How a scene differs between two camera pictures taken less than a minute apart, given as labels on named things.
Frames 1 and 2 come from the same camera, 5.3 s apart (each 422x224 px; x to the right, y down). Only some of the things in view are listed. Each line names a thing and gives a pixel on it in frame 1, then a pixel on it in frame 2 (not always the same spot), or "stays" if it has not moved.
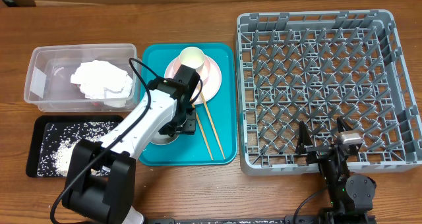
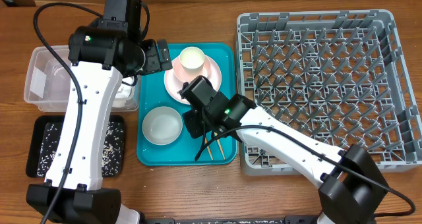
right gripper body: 328,167 to 197,119
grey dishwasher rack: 315,66 stays
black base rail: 337,219 stays
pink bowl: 204,70 stays
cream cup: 192,57 stays
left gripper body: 184,122 to 152,62
